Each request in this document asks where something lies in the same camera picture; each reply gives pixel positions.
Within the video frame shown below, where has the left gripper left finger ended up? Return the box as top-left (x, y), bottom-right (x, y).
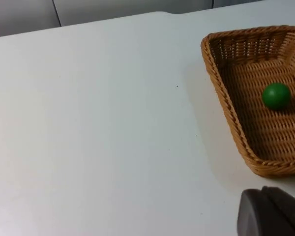
top-left (236, 188), bottom-right (295, 236)

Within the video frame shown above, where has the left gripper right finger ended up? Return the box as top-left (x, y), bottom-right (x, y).
top-left (261, 186), bottom-right (295, 236)

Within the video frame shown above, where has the pale brown wicker basket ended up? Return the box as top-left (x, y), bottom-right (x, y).
top-left (200, 24), bottom-right (295, 177)

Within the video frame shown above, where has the green ball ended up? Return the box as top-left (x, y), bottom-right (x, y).
top-left (262, 83), bottom-right (292, 111)

